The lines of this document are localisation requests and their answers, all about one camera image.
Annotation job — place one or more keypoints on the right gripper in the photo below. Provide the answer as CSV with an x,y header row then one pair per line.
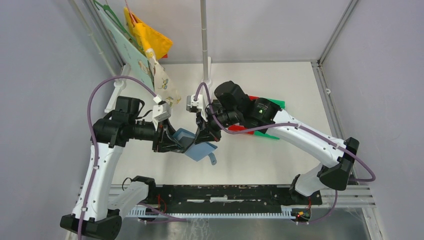
x,y
208,132

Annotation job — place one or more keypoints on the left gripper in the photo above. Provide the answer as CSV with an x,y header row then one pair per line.
x,y
165,131

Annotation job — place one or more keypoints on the blue card holder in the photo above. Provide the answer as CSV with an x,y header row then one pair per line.
x,y
196,152

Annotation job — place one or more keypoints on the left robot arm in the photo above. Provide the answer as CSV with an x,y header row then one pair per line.
x,y
95,215

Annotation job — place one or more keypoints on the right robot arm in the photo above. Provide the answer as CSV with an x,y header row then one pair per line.
x,y
234,112

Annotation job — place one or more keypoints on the red plastic bin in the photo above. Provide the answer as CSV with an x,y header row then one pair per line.
x,y
236,127

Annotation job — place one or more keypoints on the cream patterned cloth bag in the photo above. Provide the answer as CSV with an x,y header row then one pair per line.
x,y
163,85

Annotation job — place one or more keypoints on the metal pole with white base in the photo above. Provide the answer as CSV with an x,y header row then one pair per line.
x,y
204,37

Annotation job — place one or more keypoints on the light green hanging board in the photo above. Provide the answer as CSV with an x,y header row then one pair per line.
x,y
131,55

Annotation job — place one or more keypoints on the yellow cloth bag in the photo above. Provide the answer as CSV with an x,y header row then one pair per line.
x,y
151,43

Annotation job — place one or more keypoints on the green hanger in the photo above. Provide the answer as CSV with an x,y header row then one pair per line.
x,y
113,17

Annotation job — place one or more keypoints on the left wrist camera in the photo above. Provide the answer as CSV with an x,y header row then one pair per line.
x,y
161,111

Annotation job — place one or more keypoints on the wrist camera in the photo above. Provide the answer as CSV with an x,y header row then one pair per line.
x,y
161,111
197,106

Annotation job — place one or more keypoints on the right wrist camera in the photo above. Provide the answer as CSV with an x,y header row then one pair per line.
x,y
197,106

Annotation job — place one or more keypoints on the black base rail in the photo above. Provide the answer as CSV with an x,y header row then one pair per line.
x,y
227,199

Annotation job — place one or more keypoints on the left white stand post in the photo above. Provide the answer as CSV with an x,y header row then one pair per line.
x,y
90,19

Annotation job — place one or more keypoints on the white cable duct strip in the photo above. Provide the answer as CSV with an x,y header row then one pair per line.
x,y
142,213

